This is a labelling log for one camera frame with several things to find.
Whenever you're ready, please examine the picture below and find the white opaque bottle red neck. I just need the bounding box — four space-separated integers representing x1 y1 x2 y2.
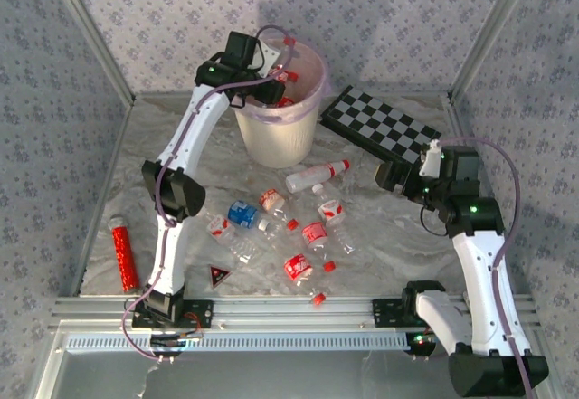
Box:
284 158 352 195

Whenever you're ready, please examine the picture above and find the blue label bottle white cap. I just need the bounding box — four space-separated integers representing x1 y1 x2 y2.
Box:
227 199 284 246

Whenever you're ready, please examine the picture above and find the black white folding chessboard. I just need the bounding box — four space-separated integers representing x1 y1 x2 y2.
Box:
318 84 443 178

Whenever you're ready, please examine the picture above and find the small circuit board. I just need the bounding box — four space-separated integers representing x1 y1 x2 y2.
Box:
148 333 203 357
404 331 438 357

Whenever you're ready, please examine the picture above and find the red black triangle sticker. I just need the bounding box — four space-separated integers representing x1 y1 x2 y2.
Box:
208 265 233 288

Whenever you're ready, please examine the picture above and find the red glitter tube white cap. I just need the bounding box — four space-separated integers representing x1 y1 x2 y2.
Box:
108 214 141 294

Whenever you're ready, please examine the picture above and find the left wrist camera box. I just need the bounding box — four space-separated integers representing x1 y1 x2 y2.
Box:
255 39 281 77

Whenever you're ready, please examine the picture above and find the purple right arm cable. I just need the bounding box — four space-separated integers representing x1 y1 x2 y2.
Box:
436 136 535 399

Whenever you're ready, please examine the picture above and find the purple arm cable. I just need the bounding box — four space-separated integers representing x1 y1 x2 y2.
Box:
119 24 293 364
436 136 535 399

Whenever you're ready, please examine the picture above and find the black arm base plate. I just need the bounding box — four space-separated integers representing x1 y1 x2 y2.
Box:
372 298 435 328
132 299 214 330

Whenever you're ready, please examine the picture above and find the aluminium frame post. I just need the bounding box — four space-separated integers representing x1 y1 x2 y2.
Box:
43 0 137 104
447 0 542 101

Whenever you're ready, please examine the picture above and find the aluminium mounting rail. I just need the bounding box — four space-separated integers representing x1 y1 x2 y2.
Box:
49 294 542 333

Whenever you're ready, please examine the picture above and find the white slotted cable duct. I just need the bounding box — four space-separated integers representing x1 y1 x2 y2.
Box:
65 333 408 353

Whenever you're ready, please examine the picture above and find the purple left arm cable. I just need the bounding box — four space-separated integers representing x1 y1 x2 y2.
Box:
119 24 293 364

